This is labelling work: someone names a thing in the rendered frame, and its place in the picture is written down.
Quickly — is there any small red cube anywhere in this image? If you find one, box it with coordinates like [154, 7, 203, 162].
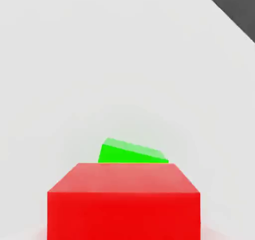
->
[47, 162, 201, 240]

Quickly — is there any small green cube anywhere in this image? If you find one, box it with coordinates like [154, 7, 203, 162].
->
[98, 137, 169, 164]

